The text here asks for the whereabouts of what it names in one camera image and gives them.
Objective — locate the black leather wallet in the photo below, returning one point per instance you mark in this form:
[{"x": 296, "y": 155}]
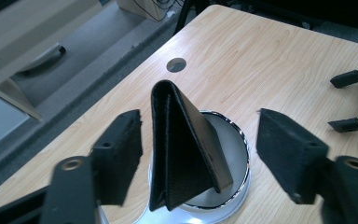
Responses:
[{"x": 180, "y": 149}]

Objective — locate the grey drawer cabinet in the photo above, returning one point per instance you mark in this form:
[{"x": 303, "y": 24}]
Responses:
[{"x": 28, "y": 28}]

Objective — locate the black frame leg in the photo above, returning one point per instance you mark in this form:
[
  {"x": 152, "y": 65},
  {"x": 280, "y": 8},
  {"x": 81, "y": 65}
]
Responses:
[{"x": 185, "y": 15}]

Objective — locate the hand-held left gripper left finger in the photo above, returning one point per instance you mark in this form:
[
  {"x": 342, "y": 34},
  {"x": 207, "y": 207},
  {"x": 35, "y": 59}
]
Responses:
[{"x": 118, "y": 158}]

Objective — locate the round grey table grommet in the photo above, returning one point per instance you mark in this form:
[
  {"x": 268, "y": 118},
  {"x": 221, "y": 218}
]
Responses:
[{"x": 176, "y": 65}]

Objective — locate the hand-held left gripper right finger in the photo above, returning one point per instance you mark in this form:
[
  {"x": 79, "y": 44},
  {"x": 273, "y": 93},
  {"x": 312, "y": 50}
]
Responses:
[{"x": 289, "y": 155}]

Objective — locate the white bowl with silver rim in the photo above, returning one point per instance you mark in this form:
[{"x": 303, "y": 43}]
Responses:
[{"x": 233, "y": 149}]

